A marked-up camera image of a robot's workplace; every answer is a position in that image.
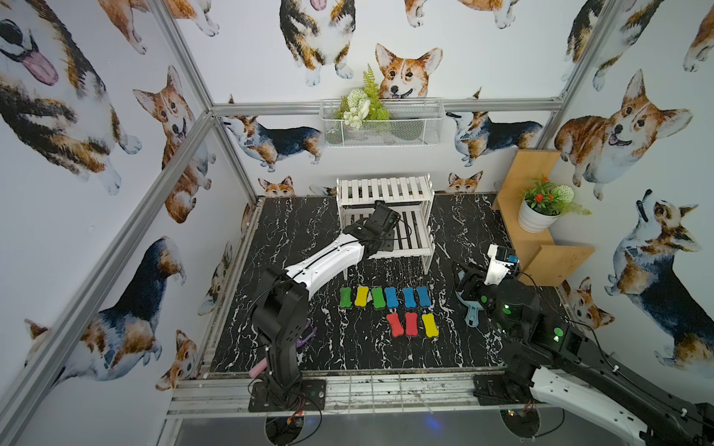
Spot light blue eraser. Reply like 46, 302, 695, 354
384, 287, 399, 308
403, 287, 417, 308
416, 286, 432, 308

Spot yellow eraser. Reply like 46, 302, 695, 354
354, 286, 370, 308
421, 313, 440, 338

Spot green eraser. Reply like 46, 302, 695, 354
340, 287, 353, 310
371, 287, 386, 310

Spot red eraser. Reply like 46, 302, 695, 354
405, 312, 418, 337
386, 312, 405, 338

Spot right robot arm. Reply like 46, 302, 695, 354
452, 245, 713, 445

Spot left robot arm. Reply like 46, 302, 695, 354
250, 201, 402, 409

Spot wooden corner shelf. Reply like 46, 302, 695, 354
494, 150, 595, 287

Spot white wooden two-tier shelf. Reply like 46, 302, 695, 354
336, 174, 435, 273

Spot teal dustpan with brush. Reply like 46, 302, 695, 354
456, 271, 483, 328

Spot white plant pot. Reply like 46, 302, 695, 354
518, 201, 559, 234

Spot green potted plant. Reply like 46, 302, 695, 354
522, 176, 591, 217

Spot purple pink garden fork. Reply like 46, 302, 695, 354
248, 319, 317, 379

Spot artificial fern and flowers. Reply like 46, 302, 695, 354
335, 65, 390, 130

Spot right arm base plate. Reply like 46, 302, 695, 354
472, 372, 537, 405

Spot white wire wall basket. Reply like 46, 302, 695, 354
319, 98, 446, 148

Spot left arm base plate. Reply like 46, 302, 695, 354
248, 379, 327, 413

